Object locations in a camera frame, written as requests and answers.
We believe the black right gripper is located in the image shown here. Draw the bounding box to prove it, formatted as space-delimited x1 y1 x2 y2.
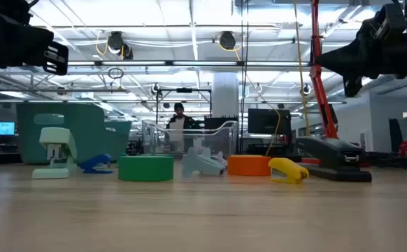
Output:
317 3 407 98

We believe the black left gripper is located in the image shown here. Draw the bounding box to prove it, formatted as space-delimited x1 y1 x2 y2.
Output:
0 0 69 76

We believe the mint green stapler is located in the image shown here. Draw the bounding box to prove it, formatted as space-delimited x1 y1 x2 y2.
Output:
31 126 78 180

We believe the large black stapler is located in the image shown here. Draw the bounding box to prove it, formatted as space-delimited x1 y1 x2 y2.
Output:
296 135 373 183

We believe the small blue stapler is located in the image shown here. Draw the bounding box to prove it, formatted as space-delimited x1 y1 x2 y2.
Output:
80 153 114 175

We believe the small yellow stapler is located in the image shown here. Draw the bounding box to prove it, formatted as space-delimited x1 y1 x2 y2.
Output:
268 157 310 185

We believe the orange tape roll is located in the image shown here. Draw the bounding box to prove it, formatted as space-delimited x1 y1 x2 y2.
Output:
227 155 272 177

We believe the green tape roll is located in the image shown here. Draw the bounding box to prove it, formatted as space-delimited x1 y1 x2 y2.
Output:
117 155 175 182

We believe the red desk lamp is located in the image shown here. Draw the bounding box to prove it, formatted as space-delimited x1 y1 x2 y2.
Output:
301 0 340 166

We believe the teal plastic bin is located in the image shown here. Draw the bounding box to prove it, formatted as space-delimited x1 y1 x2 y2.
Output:
16 102 134 165

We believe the small desktop monitor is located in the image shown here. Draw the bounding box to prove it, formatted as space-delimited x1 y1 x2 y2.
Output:
0 121 16 136

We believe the black desktop monitor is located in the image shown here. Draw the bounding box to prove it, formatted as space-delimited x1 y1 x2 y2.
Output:
248 108 292 136

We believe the clear plastic bin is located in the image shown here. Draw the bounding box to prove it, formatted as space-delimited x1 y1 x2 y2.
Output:
141 120 238 160

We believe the person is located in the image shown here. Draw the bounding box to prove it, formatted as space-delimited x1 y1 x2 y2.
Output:
166 102 201 151

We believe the yellow hanging cable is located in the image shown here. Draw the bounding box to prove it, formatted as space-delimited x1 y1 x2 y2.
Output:
292 0 311 137

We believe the black ceiling cable reel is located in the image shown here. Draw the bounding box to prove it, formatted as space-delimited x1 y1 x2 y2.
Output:
218 30 238 50
106 30 134 60

